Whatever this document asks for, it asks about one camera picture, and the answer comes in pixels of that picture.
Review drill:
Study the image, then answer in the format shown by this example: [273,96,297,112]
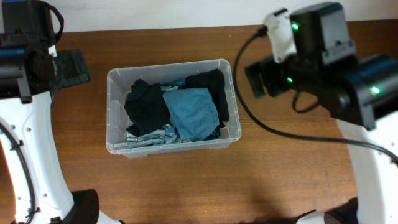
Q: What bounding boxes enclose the black garment with red trim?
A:
[185,69,229,122]

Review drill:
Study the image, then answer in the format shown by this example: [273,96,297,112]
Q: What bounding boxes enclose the dark blue jeans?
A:
[161,77,222,141]

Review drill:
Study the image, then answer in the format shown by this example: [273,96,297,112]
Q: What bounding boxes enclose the blue grey garment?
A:
[162,87,221,142]

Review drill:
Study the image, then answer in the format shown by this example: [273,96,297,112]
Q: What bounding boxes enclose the light blue jeans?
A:
[114,120,177,148]

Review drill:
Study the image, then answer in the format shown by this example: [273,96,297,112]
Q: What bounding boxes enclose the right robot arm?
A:
[245,2,397,223]

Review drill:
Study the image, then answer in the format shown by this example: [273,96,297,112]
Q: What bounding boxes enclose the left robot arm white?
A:
[1,1,113,223]

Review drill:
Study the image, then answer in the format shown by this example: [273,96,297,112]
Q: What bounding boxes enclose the clear plastic storage bin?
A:
[106,58,242,158]

